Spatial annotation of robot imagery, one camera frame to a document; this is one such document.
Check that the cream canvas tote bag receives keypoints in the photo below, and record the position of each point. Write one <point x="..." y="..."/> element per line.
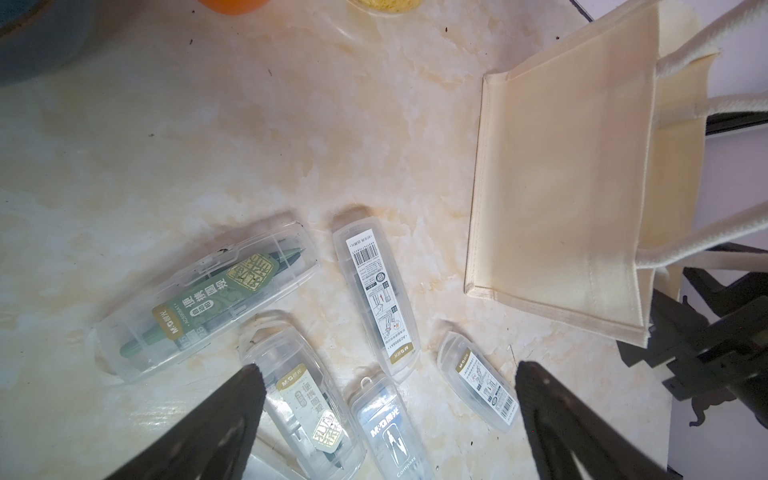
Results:
<point x="588" y="169"/>

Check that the orange plastic cup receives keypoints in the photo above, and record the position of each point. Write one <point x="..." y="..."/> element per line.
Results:
<point x="233" y="7"/>

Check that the blue label compass case right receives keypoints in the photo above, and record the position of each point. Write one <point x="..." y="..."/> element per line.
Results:
<point x="391" y="436"/>

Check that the red lid corn flake jar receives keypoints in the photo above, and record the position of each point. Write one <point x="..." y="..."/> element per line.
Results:
<point x="387" y="7"/>

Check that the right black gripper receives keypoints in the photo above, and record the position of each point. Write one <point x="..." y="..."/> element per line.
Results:
<point x="702" y="355"/>

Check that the dark blue ceramic bowl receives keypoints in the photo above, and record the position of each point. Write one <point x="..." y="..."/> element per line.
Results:
<point x="38" y="36"/>

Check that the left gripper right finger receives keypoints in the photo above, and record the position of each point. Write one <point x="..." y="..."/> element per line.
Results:
<point x="568" y="439"/>

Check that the gold label compass case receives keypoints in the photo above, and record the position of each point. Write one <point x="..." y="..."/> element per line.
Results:
<point x="302" y="399"/>

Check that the barcode label compass case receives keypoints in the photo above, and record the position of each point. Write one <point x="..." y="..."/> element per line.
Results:
<point x="368" y="265"/>

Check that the blue label compass case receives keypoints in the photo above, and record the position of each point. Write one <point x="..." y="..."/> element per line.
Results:
<point x="258" y="468"/>
<point x="391" y="436"/>

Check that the blue label compass case lower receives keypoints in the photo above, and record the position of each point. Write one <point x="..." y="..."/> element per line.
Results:
<point x="258" y="468"/>

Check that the green label compass case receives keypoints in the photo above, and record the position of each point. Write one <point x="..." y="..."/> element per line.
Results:
<point x="170" y="320"/>

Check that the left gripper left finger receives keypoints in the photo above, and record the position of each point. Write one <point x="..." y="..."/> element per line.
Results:
<point x="213" y="441"/>

